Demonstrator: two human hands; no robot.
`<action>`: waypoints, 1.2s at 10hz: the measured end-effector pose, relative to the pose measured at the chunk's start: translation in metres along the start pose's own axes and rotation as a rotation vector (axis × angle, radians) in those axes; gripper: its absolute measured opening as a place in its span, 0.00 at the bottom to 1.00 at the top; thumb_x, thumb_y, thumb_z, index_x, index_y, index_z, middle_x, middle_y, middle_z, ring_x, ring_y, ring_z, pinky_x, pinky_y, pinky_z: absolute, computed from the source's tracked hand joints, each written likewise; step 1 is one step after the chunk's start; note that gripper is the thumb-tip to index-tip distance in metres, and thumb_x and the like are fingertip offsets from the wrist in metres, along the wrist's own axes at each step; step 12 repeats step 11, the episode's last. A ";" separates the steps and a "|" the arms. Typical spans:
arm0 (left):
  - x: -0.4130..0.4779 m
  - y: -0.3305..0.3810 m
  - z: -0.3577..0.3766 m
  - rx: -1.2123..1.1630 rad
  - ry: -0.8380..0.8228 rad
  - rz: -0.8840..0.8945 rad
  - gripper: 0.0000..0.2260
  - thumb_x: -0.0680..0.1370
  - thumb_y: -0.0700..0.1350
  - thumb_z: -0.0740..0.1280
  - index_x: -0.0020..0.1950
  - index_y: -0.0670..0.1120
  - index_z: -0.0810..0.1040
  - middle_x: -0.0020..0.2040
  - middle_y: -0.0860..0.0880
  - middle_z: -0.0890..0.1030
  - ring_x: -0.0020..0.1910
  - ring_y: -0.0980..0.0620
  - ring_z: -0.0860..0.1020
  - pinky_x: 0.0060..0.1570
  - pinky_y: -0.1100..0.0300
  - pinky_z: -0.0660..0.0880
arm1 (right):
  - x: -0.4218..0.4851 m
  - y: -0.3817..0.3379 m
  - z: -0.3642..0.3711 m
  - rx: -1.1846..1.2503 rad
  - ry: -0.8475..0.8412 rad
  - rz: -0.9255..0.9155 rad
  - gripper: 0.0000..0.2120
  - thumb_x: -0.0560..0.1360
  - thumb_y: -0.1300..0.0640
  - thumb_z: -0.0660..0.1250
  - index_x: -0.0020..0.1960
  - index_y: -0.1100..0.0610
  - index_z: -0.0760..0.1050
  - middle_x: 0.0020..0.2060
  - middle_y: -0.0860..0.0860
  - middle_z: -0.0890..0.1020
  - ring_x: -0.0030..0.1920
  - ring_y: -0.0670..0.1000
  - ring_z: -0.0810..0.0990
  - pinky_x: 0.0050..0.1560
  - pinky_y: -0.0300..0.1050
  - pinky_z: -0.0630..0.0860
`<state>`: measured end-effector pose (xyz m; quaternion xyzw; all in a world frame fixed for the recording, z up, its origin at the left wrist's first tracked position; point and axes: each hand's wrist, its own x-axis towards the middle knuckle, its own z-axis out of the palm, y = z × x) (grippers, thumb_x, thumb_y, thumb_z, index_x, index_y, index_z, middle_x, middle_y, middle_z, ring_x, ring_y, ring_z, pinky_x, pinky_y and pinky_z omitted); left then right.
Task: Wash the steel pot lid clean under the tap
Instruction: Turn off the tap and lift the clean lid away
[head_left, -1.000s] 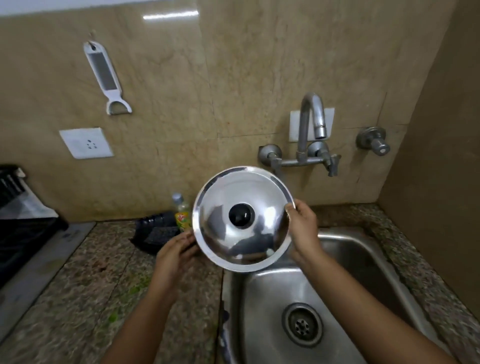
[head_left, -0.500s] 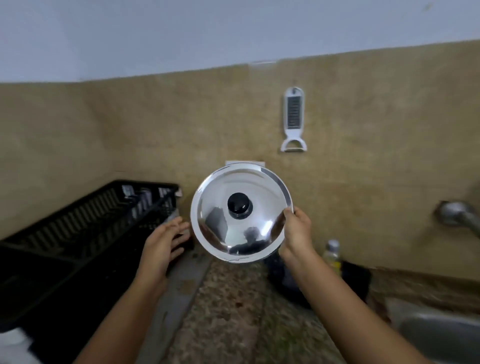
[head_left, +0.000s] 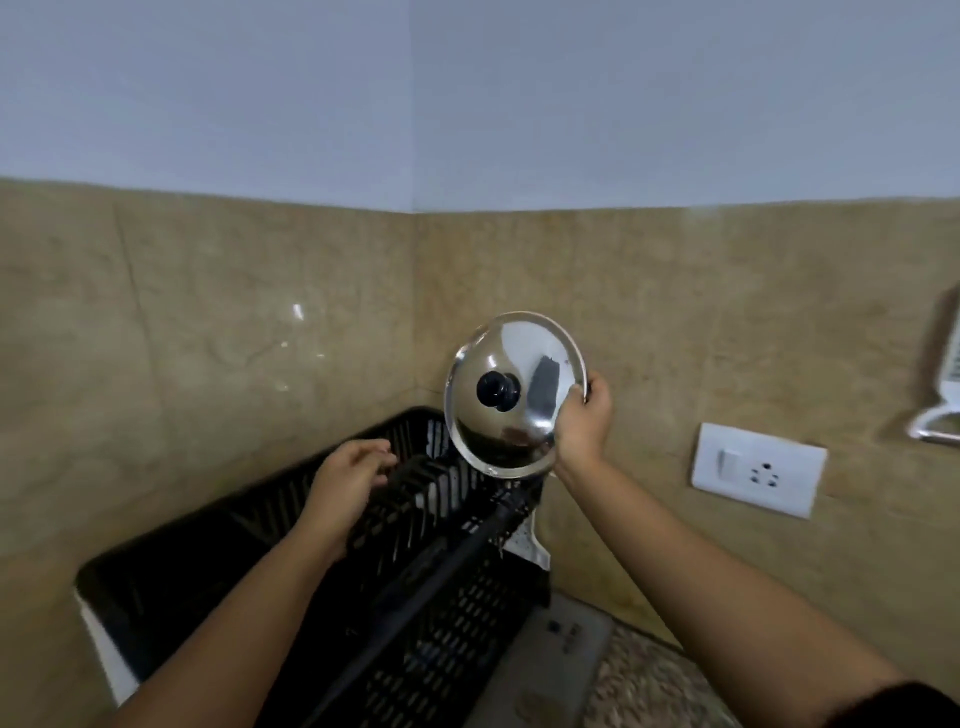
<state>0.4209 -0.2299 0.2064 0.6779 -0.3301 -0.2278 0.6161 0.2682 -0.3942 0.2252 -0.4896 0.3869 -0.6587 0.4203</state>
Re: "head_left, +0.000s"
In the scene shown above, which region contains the person's left hand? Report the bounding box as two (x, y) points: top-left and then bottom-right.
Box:
(297, 438), (399, 565)

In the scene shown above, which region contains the person's right hand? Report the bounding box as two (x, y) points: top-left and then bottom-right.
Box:
(551, 371), (615, 481)

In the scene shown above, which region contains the steel lid with black knob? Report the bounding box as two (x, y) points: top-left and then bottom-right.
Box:
(443, 311), (590, 480)

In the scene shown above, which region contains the person's left forearm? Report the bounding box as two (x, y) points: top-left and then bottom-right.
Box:
(105, 521), (350, 728)

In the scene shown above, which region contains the person's right forearm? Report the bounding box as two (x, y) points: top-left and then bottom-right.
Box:
(553, 459), (912, 728)

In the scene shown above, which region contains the black plastic dish rack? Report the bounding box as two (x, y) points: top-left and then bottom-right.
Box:
(75, 406), (552, 728)

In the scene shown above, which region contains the grey mat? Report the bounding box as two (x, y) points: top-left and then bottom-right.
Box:
(461, 592), (612, 728)

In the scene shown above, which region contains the black sleeve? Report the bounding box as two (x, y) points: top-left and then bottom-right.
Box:
(825, 681), (960, 728)

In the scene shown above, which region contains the white wall socket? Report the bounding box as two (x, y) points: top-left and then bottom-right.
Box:
(690, 422), (829, 521)

